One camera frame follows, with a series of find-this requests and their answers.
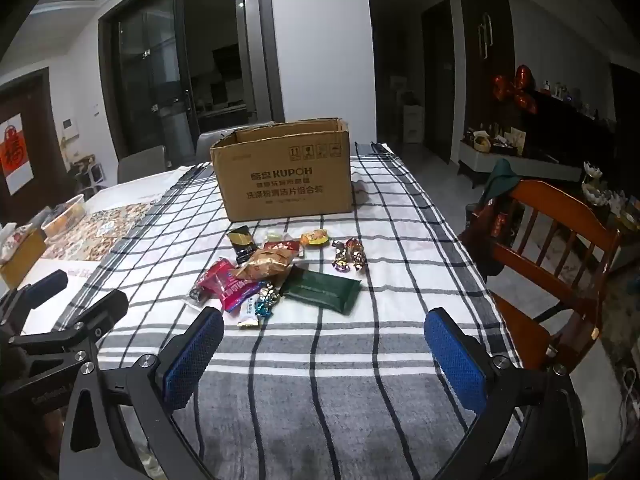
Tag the grey low sideboard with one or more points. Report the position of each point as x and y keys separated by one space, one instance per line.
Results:
x=515 y=162

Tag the red paper door poster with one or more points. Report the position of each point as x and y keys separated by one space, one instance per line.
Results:
x=15 y=155

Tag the plaid tablecloth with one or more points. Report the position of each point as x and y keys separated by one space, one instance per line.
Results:
x=320 y=360

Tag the dark wooden door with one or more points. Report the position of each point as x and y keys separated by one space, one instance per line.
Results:
x=485 y=45

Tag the blue wrapped candy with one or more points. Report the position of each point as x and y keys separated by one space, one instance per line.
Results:
x=265 y=309

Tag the foil wrapped candy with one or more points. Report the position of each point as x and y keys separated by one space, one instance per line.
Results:
x=270 y=292

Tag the wall intercom panel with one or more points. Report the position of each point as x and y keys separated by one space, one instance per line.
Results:
x=71 y=128

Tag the dark green snack packet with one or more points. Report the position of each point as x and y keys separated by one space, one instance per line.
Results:
x=320 y=290

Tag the golden brown snack packet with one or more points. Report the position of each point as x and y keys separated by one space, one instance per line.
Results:
x=265 y=265

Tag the dark display cabinet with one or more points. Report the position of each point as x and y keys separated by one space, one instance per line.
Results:
x=565 y=120

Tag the dark red snack packet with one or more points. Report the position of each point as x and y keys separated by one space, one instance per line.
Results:
x=287 y=246

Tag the purple wrapped candy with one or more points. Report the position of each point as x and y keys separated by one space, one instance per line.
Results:
x=341 y=263

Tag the white lotus ornament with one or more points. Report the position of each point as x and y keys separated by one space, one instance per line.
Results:
x=593 y=170

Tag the red foil balloons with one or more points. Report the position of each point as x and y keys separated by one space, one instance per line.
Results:
x=517 y=87

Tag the orange yellow snack packet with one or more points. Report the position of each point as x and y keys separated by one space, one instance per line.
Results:
x=315 y=237

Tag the grey chair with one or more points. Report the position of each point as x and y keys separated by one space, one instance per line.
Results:
x=142 y=165
x=215 y=142

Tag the small open cardboard box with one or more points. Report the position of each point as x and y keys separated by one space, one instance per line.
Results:
x=20 y=260

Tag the green cloth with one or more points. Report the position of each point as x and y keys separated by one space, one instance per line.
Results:
x=500 y=177

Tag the magenta snack packet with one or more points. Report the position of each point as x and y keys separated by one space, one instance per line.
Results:
x=216 y=275

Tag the patterned white table cover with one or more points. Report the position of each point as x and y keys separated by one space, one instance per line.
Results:
x=125 y=195

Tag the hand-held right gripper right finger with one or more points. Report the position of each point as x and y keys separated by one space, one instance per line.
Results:
x=455 y=360

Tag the clear plastic container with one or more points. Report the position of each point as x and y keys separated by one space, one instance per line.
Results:
x=65 y=215

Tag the pale green wrapped candy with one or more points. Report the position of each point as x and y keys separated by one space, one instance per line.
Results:
x=273 y=236

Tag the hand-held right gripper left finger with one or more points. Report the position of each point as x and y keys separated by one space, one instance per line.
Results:
x=192 y=357

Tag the brown cardboard box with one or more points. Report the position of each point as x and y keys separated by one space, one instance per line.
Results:
x=280 y=185

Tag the white and blue small packet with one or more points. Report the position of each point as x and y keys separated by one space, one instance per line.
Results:
x=247 y=316

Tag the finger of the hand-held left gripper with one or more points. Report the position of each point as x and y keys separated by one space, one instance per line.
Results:
x=47 y=287
x=102 y=310

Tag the brown and red wrapped candy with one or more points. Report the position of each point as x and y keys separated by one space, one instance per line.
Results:
x=356 y=252

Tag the black and gold snack packet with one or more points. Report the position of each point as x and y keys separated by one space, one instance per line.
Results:
x=242 y=245

